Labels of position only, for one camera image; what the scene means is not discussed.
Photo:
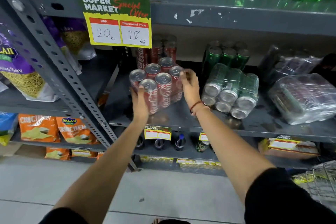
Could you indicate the person's right hand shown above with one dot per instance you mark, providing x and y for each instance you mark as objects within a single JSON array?
[{"x": 192, "y": 90}]

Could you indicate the person's left hand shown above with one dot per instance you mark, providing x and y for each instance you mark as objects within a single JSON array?
[{"x": 140, "y": 108}]

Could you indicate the person's right thumb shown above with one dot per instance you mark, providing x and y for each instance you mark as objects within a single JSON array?
[{"x": 182, "y": 80}]

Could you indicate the person's left thumb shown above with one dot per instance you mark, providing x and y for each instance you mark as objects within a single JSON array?
[{"x": 141, "y": 93}]

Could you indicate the pack of red cans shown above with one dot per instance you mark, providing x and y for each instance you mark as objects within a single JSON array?
[{"x": 162, "y": 87}]

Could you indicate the person's left forearm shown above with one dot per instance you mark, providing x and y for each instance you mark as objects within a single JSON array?
[{"x": 105, "y": 168}]

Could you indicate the person's right forearm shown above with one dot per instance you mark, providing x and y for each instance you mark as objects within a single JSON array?
[{"x": 231, "y": 150}]

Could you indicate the row of loose red cans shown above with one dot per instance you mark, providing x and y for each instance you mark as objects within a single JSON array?
[{"x": 157, "y": 49}]

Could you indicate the small yellow price tag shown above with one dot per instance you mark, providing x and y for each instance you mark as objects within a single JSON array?
[
  {"x": 203, "y": 136},
  {"x": 157, "y": 133},
  {"x": 283, "y": 143}
]

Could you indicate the dark soda bottle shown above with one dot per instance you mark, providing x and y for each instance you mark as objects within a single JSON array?
[
  {"x": 159, "y": 144},
  {"x": 139, "y": 142},
  {"x": 180, "y": 143}
]

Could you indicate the wrapped pack of green cans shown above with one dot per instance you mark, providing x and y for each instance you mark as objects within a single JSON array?
[{"x": 231, "y": 92}]

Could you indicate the group of standing green cans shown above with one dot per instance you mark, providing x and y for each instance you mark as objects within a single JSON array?
[{"x": 227, "y": 54}]

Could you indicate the grey metal shelf rack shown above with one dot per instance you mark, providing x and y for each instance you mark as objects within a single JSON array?
[{"x": 210, "y": 19}]

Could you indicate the large yellow green price sign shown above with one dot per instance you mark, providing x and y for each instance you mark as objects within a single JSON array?
[{"x": 118, "y": 24}]

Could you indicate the strip of yellow shelf labels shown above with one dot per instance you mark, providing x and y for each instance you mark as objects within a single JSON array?
[{"x": 189, "y": 161}]

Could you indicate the purple snack bag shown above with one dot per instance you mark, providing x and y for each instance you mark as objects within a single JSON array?
[
  {"x": 21, "y": 74},
  {"x": 70, "y": 37}
]

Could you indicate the wrapped pack of dark cans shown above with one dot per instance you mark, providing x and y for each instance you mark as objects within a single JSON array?
[
  {"x": 304, "y": 97},
  {"x": 288, "y": 65}
]

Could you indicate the blue snack bag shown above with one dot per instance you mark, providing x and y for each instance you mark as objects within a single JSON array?
[{"x": 7, "y": 126}]

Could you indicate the wrapped brown packet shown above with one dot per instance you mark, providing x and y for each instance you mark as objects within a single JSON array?
[{"x": 301, "y": 151}]

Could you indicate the person's black left sleeve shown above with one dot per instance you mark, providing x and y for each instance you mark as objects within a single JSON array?
[{"x": 63, "y": 217}]

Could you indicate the person's black sleeve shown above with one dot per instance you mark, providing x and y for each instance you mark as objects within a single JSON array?
[
  {"x": 286, "y": 200},
  {"x": 63, "y": 217}
]

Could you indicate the person's black right sleeve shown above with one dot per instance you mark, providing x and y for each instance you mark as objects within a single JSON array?
[{"x": 286, "y": 200}]

